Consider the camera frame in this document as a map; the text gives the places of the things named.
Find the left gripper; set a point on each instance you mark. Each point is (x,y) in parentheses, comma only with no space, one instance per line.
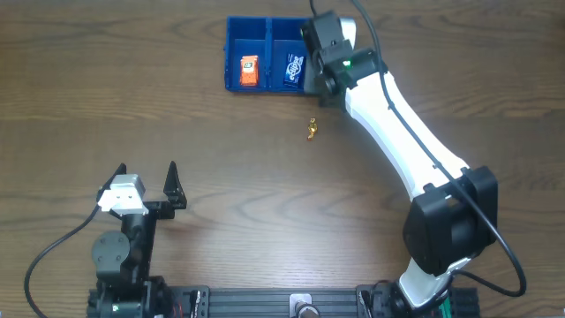
(159,210)

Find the orange candy box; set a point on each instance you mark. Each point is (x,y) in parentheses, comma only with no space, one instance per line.
(249,75)

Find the blue candy pack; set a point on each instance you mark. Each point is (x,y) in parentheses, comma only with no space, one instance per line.
(294,70)

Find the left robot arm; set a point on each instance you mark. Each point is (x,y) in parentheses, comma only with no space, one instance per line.
(132,247)

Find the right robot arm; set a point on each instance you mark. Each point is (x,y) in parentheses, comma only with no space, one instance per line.
(397,128)

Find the gold wrapped candy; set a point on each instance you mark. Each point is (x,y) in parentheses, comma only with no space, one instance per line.
(312,128)

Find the blue tray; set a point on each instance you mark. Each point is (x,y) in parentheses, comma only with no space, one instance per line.
(247,31)

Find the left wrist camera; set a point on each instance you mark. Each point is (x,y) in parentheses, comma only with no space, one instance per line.
(123,194)

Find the mounting rail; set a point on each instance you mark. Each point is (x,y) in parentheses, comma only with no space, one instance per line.
(256,302)

